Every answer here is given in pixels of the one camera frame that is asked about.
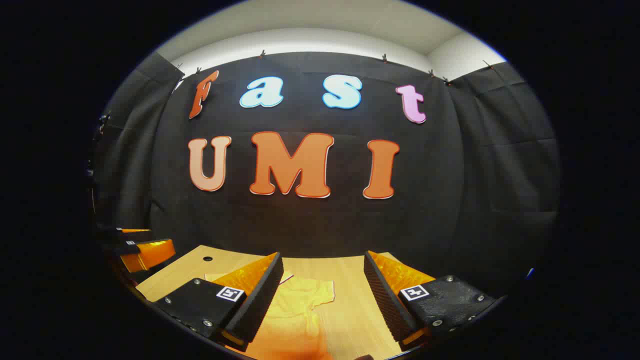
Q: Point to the orange T-shirt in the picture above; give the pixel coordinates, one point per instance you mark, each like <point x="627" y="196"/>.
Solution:
<point x="295" y="315"/>

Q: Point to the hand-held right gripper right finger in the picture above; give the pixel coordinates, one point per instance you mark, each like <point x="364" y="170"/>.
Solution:
<point x="387" y="305"/>

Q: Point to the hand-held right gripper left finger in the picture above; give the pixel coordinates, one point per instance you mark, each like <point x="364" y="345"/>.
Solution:
<point x="260" y="305"/>

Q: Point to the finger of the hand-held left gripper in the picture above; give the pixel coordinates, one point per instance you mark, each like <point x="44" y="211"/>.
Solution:
<point x="125" y="236"/>
<point x="150" y="254"/>

